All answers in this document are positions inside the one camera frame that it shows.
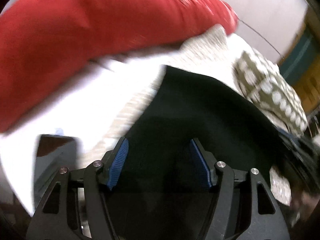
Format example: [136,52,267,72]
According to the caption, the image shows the black pants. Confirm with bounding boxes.
[110,67,289,239]

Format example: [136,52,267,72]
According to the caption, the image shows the white bed sheet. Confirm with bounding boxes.
[1,34,249,215]

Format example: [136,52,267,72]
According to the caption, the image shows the green dotted pillow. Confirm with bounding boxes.
[234,49,308,135]

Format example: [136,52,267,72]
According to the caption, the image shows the teal wooden door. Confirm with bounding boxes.
[279,27,319,86]

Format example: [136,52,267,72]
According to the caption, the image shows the beige dotted bedspread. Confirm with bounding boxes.
[80,23,301,225]

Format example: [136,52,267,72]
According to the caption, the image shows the red bolster pillow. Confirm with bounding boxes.
[1,0,238,132]

